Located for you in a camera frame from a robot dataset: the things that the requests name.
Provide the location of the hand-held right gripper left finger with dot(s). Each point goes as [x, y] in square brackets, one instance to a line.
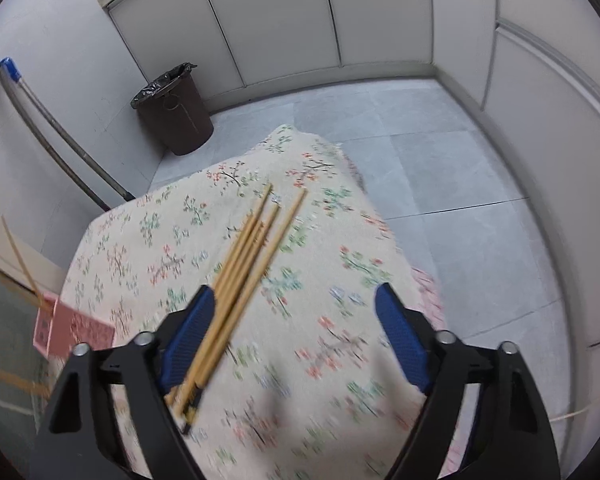
[192, 340]

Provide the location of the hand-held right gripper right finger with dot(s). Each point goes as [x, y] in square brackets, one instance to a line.
[402, 340]

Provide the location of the wooden chopstick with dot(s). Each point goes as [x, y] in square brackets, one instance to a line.
[240, 245]
[22, 262]
[256, 211]
[267, 230]
[10, 379]
[252, 246]
[280, 232]

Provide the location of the pink perforated utensil holder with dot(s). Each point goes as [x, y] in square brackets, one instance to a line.
[80, 332]

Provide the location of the floral tablecloth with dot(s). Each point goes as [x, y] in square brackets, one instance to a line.
[180, 220]

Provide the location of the brown trash bin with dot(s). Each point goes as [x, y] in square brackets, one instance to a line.
[180, 120]

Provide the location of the grey metal pole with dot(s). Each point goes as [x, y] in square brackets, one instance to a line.
[65, 135]

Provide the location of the dark pole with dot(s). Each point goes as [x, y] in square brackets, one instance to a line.
[45, 145]

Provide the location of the black trash bag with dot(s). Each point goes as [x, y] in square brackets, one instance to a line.
[152, 92]

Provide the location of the grey partition panel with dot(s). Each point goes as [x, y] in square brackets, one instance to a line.
[530, 110]

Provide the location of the blue pole clip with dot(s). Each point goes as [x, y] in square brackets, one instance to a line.
[9, 70]

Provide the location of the grey cabinet row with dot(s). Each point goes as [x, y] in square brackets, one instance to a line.
[280, 20]

